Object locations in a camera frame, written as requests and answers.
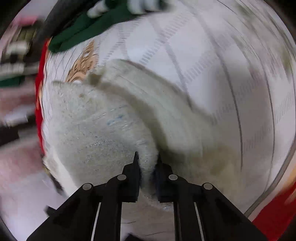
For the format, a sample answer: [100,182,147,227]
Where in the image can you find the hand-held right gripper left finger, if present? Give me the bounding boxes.
[26,151,142,241]

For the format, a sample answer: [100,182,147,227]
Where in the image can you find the clothes rack with clothes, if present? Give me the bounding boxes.
[0,19,44,149]

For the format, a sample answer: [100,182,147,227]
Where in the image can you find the white knit cardigan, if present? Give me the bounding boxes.
[43,59,232,241]

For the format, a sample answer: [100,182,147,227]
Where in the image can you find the green garment with white stripes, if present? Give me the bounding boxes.
[48,0,167,53]

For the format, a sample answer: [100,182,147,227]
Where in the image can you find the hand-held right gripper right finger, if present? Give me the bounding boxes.
[154,155,267,241]

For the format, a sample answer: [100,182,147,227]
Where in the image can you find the white diamond-patterned cloth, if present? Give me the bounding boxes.
[42,0,296,216]

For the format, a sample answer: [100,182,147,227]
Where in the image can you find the red floral blanket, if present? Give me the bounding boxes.
[35,38,296,241]

